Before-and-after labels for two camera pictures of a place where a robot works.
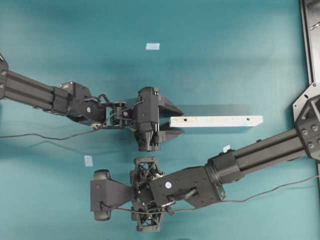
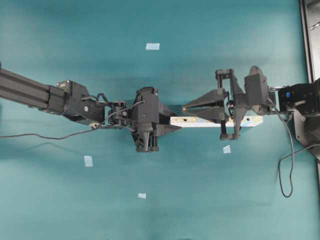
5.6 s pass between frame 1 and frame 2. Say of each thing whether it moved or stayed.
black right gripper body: moved
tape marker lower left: stayed
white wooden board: stayed
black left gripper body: stayed
